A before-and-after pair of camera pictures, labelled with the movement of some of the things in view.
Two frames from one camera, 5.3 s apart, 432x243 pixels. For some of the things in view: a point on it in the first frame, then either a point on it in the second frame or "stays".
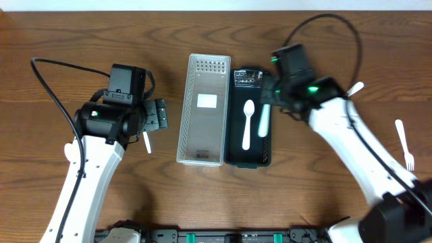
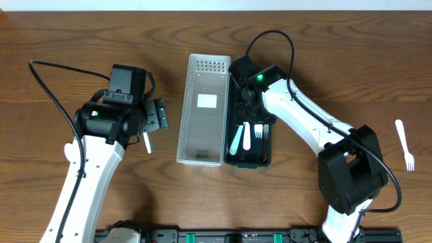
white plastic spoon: [248, 109] stays
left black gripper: [156, 113] stays
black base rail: [307, 235] stays
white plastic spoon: [147, 142] stays
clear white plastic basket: [202, 123] stays
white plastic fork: [358, 86] to [258, 130]
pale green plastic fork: [264, 123] to [233, 149]
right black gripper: [266, 93] to [248, 113]
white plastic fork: [409, 157] stays
